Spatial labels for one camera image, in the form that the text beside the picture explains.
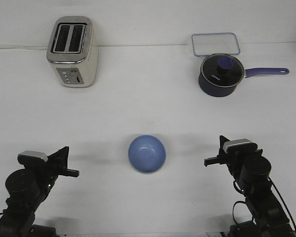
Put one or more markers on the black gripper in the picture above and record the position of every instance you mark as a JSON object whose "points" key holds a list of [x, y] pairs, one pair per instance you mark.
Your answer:
{"points": [[222, 157], [58, 165]]}

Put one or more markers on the blue bowl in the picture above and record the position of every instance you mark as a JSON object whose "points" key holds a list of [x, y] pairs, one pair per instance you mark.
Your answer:
{"points": [[143, 141]]}

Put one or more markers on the green bowl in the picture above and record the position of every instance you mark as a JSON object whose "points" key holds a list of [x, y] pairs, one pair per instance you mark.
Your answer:
{"points": [[149, 160]]}

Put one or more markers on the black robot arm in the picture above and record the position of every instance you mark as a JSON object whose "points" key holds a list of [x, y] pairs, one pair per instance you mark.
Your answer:
{"points": [[250, 171], [28, 188]]}

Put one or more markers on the dark blue saucepan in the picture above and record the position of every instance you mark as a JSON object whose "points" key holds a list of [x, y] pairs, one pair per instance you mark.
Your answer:
{"points": [[223, 85]]}

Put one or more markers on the glass pot lid blue knob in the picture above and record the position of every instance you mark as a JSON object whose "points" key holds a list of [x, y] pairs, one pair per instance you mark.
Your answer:
{"points": [[221, 63]]}

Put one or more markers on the silver two-slot toaster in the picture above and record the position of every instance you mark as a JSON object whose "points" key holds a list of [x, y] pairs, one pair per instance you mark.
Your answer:
{"points": [[73, 51]]}

